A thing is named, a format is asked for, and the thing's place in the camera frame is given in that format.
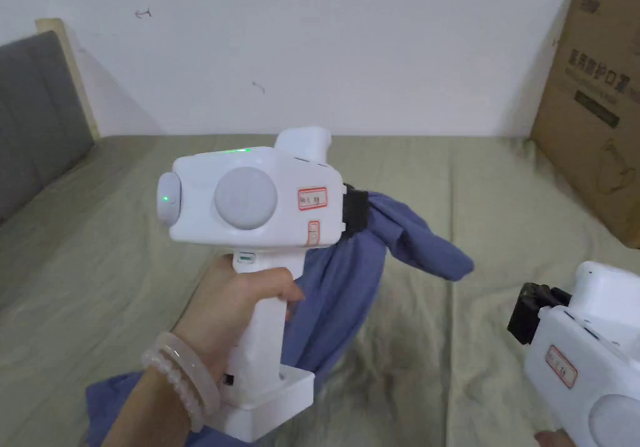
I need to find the grey padded headboard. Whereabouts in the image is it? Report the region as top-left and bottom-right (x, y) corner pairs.
(0, 18), (102, 226)

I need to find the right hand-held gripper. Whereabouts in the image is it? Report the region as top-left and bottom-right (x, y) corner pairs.
(507, 261), (640, 447)

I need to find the person's left forearm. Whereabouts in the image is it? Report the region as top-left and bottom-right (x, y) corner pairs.
(99, 331), (222, 447)

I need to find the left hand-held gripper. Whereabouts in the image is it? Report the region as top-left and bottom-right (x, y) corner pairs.
(157, 126), (371, 443)

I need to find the bed with pale green sheet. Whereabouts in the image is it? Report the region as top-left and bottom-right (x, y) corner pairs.
(0, 134), (640, 447)

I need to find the person's right hand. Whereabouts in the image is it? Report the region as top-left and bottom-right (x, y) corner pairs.
(533, 430), (577, 447)

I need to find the blue garment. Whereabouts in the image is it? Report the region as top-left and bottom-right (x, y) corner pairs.
(84, 189), (476, 447)

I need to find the person's left hand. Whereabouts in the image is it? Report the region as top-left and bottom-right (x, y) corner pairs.
(172, 255), (308, 384)

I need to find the brown cardboard carton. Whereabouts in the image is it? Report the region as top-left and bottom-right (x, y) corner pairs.
(529, 0), (640, 249)

